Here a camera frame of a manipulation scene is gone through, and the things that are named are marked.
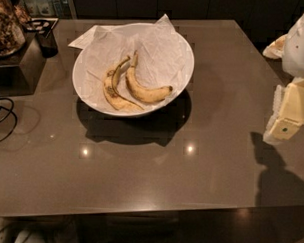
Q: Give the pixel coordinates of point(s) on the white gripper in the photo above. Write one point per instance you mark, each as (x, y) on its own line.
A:
(301, 45)

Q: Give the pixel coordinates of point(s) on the whole yellow banana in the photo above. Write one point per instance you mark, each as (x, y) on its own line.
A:
(140, 92)

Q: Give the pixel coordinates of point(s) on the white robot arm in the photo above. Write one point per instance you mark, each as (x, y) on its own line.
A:
(289, 48)

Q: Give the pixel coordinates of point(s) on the white bowl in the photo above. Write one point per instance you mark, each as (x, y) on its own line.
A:
(164, 58)

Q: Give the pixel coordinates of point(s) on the banana peel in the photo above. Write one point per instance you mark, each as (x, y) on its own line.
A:
(112, 95)

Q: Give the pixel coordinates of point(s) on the white paper liner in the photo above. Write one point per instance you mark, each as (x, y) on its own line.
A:
(128, 70)

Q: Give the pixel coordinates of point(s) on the black cup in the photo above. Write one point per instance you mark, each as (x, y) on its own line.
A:
(43, 30)

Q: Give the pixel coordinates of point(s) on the dark box stand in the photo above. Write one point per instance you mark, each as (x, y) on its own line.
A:
(20, 72)

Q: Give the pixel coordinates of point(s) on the white bottles in background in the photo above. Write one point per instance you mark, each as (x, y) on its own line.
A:
(45, 8)

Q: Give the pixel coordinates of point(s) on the glass jar with snacks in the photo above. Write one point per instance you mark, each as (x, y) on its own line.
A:
(12, 37)

